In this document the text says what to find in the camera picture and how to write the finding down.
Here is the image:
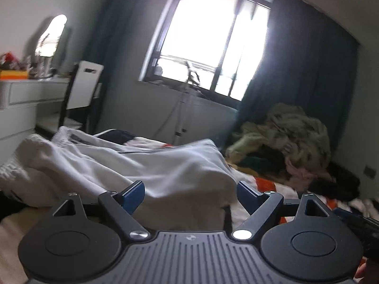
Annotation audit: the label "striped bed blanket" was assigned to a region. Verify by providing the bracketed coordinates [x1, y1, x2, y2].
[1, 127, 378, 283]

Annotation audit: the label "white black chair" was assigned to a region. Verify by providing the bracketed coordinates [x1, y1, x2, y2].
[58, 60, 104, 130]

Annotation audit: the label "dark framed window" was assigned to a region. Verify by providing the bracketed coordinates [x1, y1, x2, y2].
[143, 0, 272, 108]

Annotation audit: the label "garment steamer stand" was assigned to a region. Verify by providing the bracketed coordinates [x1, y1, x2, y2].
[153, 61, 201, 146]

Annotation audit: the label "teal curtain left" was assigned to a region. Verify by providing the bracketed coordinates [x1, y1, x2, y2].
[81, 0, 155, 133]

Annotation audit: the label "white sweatpants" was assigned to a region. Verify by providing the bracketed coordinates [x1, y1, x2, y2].
[1, 127, 236, 231]

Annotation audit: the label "pink garment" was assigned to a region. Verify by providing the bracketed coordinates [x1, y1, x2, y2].
[285, 157, 333, 191]

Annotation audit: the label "orange box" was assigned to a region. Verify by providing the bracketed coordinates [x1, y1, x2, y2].
[0, 70, 28, 80]

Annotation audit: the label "person right hand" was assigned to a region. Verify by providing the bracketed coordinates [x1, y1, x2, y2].
[355, 261, 367, 279]

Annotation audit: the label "white dressing table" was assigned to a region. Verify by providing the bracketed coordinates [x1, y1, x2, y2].
[0, 77, 69, 163]

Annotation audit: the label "cream patterned fleece blanket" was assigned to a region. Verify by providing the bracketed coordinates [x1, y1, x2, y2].
[226, 103, 331, 171]

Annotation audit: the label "teal curtain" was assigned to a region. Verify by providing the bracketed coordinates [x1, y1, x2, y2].
[81, 0, 155, 133]
[234, 0, 359, 150]

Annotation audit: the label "black wall socket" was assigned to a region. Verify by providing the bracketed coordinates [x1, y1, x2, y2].
[363, 165, 376, 180]

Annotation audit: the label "teal curtain right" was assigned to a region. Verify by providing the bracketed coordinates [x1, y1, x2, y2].
[234, 0, 359, 150]

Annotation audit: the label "lit vanity mirror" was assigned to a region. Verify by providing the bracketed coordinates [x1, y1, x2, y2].
[35, 14, 68, 58]

